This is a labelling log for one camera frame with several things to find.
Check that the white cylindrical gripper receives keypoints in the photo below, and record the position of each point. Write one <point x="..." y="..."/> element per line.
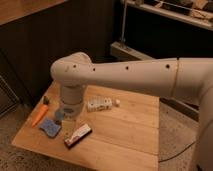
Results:
<point x="71" y="104"/>

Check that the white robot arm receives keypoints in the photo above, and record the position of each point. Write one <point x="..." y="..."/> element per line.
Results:
<point x="189" y="80"/>

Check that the blue-grey ceramic cup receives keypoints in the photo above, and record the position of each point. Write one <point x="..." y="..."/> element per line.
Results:
<point x="58" y="115"/>

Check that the blue sponge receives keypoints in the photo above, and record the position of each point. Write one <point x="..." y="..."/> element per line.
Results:
<point x="50" y="128"/>

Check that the orange toy carrot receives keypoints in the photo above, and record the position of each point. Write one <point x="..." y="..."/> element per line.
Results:
<point x="41" y="112"/>

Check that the wooden table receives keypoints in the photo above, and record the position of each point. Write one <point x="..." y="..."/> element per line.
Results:
<point x="122" y="139"/>

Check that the metal shelf rack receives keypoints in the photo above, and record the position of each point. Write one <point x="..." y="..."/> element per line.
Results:
<point x="151" y="36"/>

